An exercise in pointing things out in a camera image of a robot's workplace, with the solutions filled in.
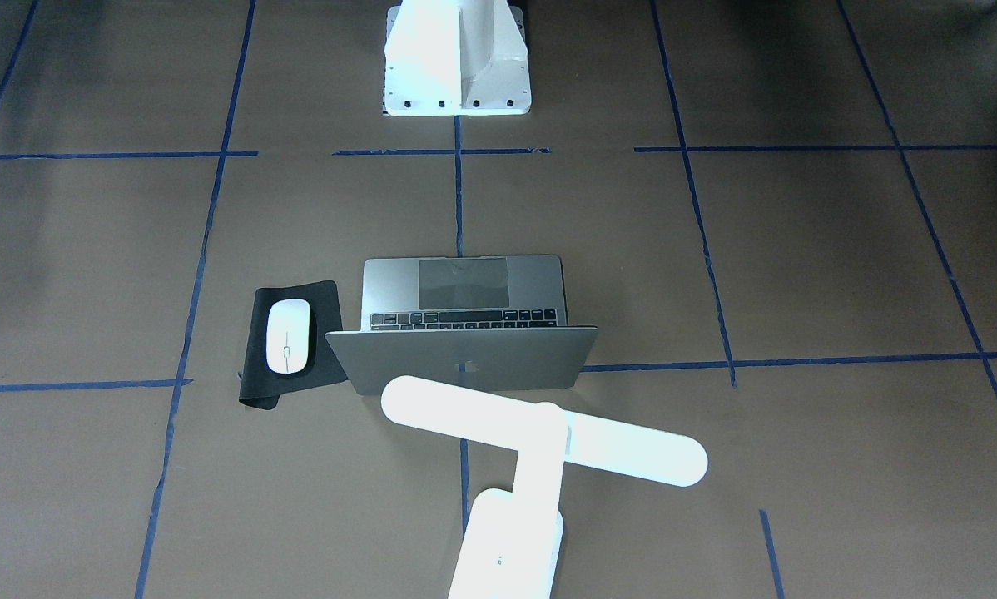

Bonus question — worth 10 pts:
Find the white wireless mouse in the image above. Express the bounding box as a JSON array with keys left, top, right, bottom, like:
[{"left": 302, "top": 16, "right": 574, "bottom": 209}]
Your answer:
[{"left": 264, "top": 297, "right": 311, "bottom": 375}]

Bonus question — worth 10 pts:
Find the black mouse pad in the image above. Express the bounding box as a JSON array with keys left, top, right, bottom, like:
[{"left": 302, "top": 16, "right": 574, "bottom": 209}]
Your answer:
[{"left": 237, "top": 280, "right": 347, "bottom": 410}]

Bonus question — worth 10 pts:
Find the grey laptop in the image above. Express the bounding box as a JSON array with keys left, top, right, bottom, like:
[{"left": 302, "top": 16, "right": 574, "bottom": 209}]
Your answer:
[{"left": 325, "top": 255, "right": 598, "bottom": 397}]

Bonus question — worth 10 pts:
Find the white pedestal column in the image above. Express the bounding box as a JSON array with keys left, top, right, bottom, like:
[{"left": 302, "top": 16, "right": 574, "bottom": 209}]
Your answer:
[{"left": 382, "top": 1, "right": 533, "bottom": 116}]

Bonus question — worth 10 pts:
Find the white desk lamp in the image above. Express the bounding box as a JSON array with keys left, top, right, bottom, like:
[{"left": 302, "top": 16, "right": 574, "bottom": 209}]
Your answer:
[{"left": 381, "top": 376, "right": 708, "bottom": 598}]

